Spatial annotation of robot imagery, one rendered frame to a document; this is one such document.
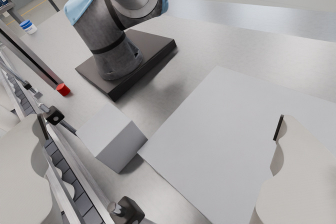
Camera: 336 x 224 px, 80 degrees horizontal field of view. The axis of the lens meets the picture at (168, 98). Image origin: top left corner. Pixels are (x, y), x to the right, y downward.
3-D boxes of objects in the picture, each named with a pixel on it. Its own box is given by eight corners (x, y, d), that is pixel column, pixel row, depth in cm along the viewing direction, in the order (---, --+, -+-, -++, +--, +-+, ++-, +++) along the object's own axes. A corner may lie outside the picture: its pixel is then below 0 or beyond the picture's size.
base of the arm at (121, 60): (95, 70, 70) (77, 46, 64) (129, 46, 74) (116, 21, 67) (111, 86, 59) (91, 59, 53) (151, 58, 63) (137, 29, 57)
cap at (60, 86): (72, 88, 73) (65, 82, 71) (66, 96, 71) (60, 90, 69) (65, 88, 75) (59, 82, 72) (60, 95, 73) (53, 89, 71)
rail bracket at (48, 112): (68, 155, 53) (13, 121, 41) (89, 135, 55) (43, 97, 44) (72, 162, 51) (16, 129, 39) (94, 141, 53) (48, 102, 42)
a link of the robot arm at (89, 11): (90, 37, 65) (62, -6, 56) (128, 21, 64) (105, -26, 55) (84, 55, 56) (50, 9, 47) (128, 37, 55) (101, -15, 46)
